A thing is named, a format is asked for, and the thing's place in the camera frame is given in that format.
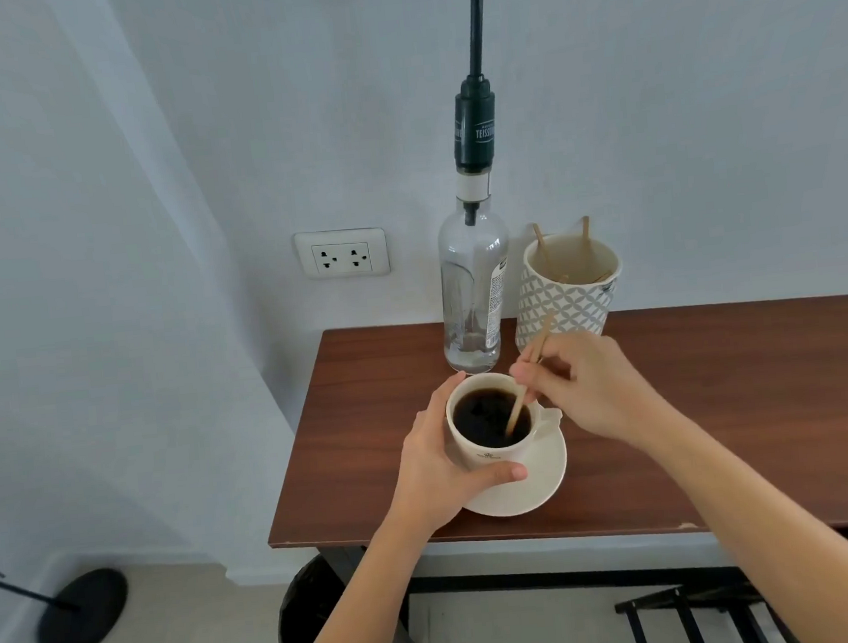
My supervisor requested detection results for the black round stand base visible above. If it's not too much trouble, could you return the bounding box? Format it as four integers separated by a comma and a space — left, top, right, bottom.
0, 541, 134, 643

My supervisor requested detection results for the person's right forearm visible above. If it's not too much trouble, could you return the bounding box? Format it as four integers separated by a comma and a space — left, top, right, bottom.
643, 397, 848, 643

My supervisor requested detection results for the person's left hand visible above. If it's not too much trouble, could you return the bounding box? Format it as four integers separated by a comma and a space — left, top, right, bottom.
373, 366, 535, 544

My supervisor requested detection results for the white coffee cup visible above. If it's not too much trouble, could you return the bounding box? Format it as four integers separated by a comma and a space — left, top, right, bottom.
441, 364, 568, 473

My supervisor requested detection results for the wooden stirrer stick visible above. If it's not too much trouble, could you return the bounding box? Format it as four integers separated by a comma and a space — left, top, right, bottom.
495, 311, 567, 438

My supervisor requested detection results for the patterned white stick holder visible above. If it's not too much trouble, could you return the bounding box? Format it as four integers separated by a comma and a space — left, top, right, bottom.
506, 229, 630, 355

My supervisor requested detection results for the white wall socket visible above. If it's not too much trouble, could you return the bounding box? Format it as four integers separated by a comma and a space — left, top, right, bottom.
291, 224, 392, 284

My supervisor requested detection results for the person's left forearm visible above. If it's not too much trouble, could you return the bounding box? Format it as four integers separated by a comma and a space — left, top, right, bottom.
271, 513, 442, 643

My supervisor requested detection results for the brown wooden table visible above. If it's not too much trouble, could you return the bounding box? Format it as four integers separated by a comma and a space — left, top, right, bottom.
250, 284, 848, 643

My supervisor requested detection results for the black trash bin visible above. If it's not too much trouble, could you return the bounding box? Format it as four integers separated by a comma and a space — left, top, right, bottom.
270, 552, 353, 643

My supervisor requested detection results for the person's right hand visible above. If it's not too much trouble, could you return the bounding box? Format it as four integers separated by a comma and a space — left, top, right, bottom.
506, 322, 692, 466

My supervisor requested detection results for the glass syrup bottle with pump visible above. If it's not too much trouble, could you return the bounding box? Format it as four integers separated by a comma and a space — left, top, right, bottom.
413, 0, 538, 378

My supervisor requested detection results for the white saucer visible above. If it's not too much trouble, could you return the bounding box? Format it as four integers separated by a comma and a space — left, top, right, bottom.
454, 423, 574, 523

